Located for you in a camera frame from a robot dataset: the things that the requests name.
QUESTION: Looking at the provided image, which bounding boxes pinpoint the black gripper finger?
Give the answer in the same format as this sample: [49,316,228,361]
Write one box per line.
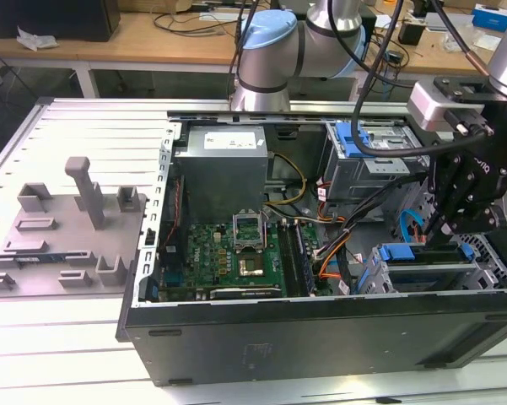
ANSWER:
[425,197,507,251]
[421,152,463,237]

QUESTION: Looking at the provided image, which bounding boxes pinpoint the blue data wire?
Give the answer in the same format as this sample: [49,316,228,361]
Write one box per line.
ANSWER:
[398,208,424,245]

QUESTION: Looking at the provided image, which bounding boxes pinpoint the hard disk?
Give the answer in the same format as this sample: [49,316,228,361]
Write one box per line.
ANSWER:
[357,242,474,295]

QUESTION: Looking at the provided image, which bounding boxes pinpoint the metal disk bay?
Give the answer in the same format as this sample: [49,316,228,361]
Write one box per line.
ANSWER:
[356,242,507,296]

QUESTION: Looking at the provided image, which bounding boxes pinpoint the metal optical drive cage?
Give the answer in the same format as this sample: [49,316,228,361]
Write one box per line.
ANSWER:
[322,120,434,212]

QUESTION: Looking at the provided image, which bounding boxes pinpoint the blue plastic drive latch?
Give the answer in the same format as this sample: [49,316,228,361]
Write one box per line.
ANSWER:
[335,121,375,159]

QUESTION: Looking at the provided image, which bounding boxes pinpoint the clear plastic bags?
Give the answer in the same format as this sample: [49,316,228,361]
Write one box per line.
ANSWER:
[441,30,503,54]

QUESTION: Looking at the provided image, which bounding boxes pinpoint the blue cardboard box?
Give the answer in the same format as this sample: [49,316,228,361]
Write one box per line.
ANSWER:
[472,3,507,33]

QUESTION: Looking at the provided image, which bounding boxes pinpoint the flat silver device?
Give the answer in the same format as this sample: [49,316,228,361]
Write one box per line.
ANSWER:
[423,11,476,33]

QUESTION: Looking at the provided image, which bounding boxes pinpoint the small black box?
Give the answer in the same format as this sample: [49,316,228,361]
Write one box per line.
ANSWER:
[398,19,427,46]

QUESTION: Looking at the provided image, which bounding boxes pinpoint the installed RAM stick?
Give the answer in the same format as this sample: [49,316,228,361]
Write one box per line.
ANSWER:
[294,219,316,295]

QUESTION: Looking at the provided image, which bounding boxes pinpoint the black RAM slot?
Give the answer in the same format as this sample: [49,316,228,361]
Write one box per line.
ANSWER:
[276,219,297,297]
[284,219,305,296]

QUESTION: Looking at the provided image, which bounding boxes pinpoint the black PC case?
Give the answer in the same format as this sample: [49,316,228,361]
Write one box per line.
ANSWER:
[115,102,507,387]

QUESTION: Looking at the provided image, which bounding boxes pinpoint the CPU socket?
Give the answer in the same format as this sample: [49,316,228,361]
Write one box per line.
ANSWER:
[235,251,270,280]

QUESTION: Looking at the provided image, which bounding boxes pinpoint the metal socket cover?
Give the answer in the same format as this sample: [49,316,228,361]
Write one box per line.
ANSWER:
[232,209,265,254]

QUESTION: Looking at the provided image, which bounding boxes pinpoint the grey power supply unit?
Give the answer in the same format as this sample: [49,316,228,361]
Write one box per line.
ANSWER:
[173,125,271,223]

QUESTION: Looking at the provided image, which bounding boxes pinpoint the black graphics card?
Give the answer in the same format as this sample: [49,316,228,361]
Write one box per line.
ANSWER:
[196,285,283,302]

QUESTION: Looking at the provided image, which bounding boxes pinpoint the green motherboard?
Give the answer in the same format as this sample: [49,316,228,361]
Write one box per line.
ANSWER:
[158,221,334,301]

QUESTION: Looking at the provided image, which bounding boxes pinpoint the white paper sheet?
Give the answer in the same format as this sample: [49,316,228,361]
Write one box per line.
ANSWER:
[198,11,240,23]

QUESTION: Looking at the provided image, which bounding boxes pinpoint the wooden desk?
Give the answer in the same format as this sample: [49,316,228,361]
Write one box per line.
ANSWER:
[0,8,507,102]

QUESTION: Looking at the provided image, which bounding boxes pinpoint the grey parts rack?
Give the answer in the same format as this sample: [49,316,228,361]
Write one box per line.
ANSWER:
[0,155,151,299]

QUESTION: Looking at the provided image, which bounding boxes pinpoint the RAM stick on rack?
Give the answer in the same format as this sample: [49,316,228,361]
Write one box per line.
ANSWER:
[14,251,89,265]

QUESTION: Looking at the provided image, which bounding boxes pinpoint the black computer tower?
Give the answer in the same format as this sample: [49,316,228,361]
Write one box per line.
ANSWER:
[0,0,121,43]

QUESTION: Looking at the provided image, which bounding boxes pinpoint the crumpled white paper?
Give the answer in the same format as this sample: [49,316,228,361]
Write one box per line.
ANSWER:
[15,25,60,52]

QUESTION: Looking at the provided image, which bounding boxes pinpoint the thick black camera cable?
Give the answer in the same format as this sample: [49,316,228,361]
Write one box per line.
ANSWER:
[350,0,490,159]

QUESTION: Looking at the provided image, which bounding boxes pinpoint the black sleeved cable bundle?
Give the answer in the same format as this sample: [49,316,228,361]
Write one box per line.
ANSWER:
[339,170,431,237]

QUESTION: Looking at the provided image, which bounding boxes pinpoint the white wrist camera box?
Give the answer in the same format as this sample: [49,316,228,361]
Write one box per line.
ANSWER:
[407,75,499,132]

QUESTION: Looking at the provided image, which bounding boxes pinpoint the orange yellow wire bundle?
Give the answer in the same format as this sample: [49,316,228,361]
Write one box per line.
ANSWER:
[314,213,358,282]

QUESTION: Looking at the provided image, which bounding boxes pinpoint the black cable copper end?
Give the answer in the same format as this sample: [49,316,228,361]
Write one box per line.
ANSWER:
[429,0,493,77]

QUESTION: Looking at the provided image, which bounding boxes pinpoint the yellow black power wires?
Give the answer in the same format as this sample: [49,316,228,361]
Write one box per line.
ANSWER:
[263,151,308,211]

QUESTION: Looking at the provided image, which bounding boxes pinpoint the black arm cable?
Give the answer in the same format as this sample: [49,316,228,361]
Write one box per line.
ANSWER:
[326,0,414,89]

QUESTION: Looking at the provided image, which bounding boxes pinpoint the thin grey hanging cable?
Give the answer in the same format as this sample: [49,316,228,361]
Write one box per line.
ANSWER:
[229,0,262,100]

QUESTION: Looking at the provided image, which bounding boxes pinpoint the red fan wire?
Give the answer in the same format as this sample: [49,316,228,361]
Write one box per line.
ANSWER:
[162,175,185,254]

